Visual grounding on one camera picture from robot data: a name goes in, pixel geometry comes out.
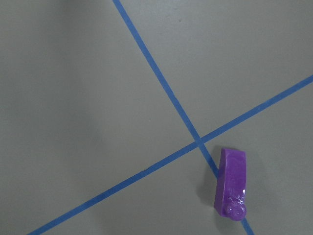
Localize purple trapezoid block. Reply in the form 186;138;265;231
214;148;246;221

